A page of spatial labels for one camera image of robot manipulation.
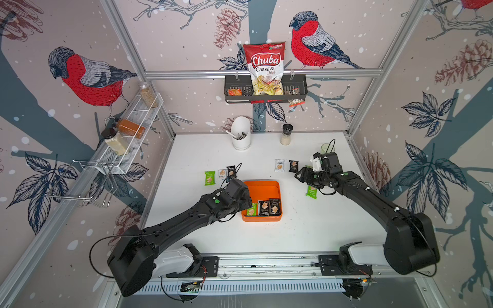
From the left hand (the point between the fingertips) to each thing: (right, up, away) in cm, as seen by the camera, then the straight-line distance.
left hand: (251, 198), depth 81 cm
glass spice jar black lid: (+20, +28, +32) cm, 47 cm away
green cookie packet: (+30, 0, +11) cm, 32 cm away
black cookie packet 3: (+6, -6, +5) cm, 9 cm away
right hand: (+22, +9, +6) cm, 25 cm away
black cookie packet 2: (-11, +10, +20) cm, 24 cm away
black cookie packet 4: (+11, -6, +5) cm, 13 cm away
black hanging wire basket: (-6, +52, +13) cm, 54 cm away
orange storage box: (+6, +1, +9) cm, 11 cm away
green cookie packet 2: (-22, +6, +19) cm, 30 cm away
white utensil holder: (-6, +35, +26) cm, 44 cm away
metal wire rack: (-56, +9, -15) cm, 58 cm away
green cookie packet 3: (+1, -7, +5) cm, 9 cm away
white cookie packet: (-16, +8, +18) cm, 26 cm away
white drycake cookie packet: (+16, +12, +22) cm, 30 cm away
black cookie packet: (+23, +12, +22) cm, 34 cm away
